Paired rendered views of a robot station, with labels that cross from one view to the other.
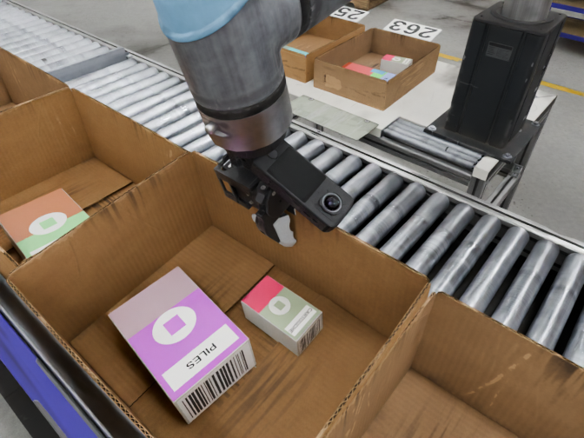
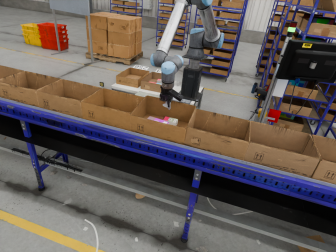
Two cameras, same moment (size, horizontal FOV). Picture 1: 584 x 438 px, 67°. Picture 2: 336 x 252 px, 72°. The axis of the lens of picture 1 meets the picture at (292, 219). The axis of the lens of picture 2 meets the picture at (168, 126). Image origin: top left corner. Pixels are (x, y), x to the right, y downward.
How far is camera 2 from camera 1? 1.27 m
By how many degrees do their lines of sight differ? 23
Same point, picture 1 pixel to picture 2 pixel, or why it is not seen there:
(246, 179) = (166, 95)
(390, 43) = (157, 75)
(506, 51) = (192, 75)
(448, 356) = (199, 121)
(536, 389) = (212, 120)
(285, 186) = (174, 94)
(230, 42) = (172, 74)
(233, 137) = (168, 86)
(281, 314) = (171, 120)
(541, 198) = not seen: hidden behind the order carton
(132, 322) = not seen: hidden behind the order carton
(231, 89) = (170, 79)
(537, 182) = not seen: hidden behind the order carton
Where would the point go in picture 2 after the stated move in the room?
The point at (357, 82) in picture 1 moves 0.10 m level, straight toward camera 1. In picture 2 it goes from (154, 86) to (156, 89)
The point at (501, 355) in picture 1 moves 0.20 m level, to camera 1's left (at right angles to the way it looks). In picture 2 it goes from (206, 116) to (182, 119)
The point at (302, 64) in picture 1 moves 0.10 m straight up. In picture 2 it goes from (136, 82) to (137, 74)
